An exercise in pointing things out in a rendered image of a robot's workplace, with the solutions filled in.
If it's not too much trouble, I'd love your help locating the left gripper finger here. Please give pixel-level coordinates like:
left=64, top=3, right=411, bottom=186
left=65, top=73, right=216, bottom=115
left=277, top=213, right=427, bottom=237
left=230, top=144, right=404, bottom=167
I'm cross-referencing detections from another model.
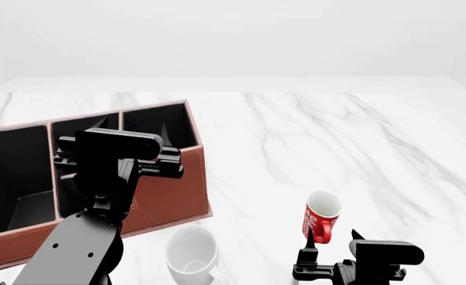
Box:
left=159, top=122, right=175, bottom=148
left=91, top=116, right=109, bottom=131

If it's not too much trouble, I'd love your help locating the red patterned mug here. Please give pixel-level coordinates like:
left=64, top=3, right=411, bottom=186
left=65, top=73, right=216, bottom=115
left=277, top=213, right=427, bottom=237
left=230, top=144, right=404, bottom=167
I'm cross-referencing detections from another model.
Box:
left=300, top=190, right=343, bottom=245

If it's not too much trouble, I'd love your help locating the brown leather desk caddy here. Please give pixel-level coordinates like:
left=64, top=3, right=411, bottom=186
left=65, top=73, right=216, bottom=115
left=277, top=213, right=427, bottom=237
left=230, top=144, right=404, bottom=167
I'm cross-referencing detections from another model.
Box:
left=0, top=99, right=214, bottom=273

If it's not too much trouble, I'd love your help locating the white ceramic mug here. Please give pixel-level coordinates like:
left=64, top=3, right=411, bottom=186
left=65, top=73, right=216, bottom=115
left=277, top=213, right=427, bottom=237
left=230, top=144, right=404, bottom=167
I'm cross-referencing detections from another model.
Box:
left=165, top=224, right=220, bottom=285

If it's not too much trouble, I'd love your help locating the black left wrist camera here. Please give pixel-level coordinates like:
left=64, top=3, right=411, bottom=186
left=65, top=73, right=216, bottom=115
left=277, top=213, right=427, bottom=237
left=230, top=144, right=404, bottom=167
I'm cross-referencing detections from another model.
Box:
left=75, top=127, right=164, bottom=160

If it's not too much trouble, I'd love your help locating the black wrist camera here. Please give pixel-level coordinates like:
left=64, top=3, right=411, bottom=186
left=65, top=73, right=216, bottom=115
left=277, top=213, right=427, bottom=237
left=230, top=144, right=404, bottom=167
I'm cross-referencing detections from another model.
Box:
left=75, top=127, right=164, bottom=160
left=348, top=239, right=426, bottom=268

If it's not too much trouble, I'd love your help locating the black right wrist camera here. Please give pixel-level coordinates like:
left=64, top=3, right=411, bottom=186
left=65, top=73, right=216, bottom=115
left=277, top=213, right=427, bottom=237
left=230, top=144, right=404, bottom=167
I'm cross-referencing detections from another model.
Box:
left=348, top=239, right=426, bottom=268

